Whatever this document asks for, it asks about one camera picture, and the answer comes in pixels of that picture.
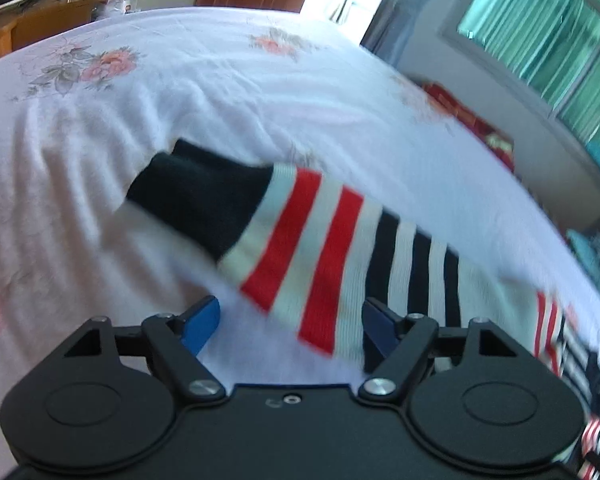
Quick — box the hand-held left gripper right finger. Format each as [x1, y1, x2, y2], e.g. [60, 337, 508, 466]
[358, 298, 523, 403]

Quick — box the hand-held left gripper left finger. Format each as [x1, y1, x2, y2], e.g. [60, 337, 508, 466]
[62, 296, 227, 403]

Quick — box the striped knit sweater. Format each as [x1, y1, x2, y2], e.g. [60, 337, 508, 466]
[125, 138, 600, 480]

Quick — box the red pillow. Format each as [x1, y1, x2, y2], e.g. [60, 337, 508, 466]
[422, 82, 517, 172]

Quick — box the white floral bed sheet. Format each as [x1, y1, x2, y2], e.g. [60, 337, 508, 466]
[0, 7, 600, 480]

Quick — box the grey curtain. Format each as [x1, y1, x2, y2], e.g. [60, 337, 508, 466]
[360, 0, 486, 68]

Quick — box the window with green curtain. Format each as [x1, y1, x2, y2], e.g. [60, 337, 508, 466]
[440, 0, 600, 157]

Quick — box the wooden desk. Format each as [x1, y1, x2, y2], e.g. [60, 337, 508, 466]
[0, 0, 147, 66]

